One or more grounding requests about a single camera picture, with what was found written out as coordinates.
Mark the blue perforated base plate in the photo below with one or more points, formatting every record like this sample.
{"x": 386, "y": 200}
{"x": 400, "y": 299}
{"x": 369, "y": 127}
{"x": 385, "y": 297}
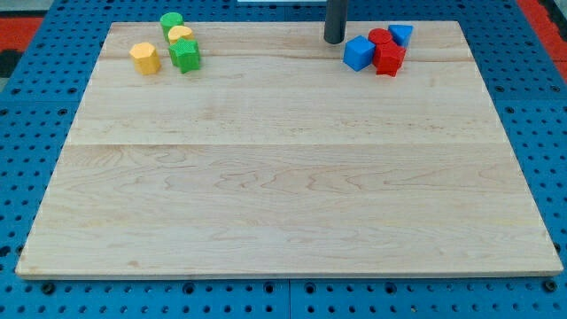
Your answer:
{"x": 40, "y": 100}

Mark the blue cube block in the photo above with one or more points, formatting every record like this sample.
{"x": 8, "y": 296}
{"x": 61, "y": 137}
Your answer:
{"x": 359, "y": 53}

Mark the red cylinder block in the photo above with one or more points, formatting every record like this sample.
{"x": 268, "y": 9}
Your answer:
{"x": 380, "y": 36}

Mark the blue triangle block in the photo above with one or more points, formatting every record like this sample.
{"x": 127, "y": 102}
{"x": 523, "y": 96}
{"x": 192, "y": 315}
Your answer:
{"x": 401, "y": 34}

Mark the yellow hexagon block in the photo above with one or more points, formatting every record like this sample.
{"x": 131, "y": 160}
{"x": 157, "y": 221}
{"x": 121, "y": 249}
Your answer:
{"x": 145, "y": 58}

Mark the green star block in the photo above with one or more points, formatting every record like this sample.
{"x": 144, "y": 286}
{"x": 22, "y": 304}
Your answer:
{"x": 185, "y": 55}

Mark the yellow heart block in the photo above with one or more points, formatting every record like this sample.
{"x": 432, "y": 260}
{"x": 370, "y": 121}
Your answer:
{"x": 179, "y": 32}

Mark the green cylinder block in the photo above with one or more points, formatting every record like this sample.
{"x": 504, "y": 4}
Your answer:
{"x": 169, "y": 20}

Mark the red star block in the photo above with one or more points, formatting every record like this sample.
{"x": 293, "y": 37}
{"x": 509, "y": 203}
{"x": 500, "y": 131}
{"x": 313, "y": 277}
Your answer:
{"x": 388, "y": 58}

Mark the light wooden board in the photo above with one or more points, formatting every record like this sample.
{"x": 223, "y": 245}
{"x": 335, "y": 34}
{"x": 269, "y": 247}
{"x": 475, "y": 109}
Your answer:
{"x": 277, "y": 160}

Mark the grey cylindrical robot arm stick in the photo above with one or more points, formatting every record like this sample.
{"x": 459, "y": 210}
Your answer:
{"x": 335, "y": 21}

